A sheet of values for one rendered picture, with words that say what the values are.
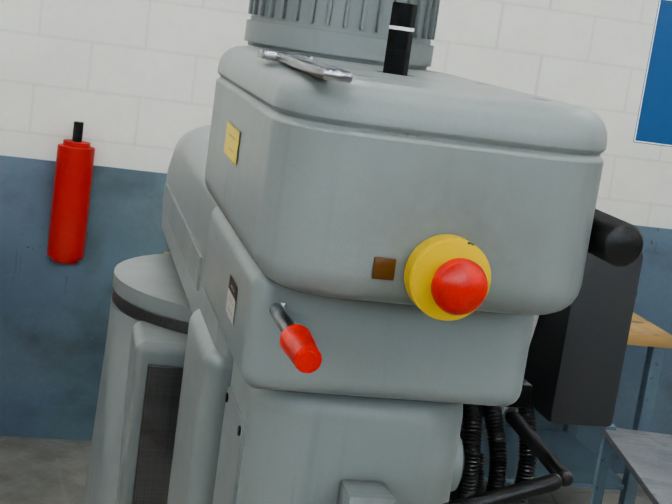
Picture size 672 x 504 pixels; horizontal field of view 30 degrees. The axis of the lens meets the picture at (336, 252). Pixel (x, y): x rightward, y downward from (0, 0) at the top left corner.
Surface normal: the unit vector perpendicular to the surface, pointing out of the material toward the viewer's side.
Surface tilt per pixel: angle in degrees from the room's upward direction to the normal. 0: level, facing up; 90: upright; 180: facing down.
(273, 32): 90
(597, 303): 90
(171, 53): 90
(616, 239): 90
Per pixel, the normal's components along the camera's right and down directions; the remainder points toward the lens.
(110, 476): -0.65, -0.15
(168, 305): -0.49, 0.09
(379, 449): 0.20, 0.21
